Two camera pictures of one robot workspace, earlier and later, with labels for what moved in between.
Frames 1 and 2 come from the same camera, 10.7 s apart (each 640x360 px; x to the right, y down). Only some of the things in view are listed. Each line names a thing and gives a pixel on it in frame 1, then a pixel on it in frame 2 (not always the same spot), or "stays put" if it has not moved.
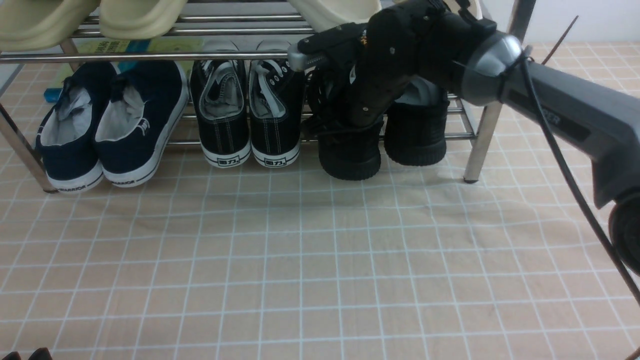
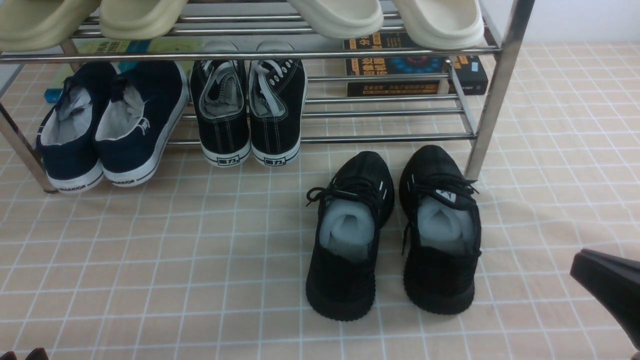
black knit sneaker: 415,129 → 442,237
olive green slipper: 138,19 stays put
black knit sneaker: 347,151 → 353,206
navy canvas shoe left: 65,132 stays put
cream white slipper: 325,14 stays put
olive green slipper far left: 32,25 stays put
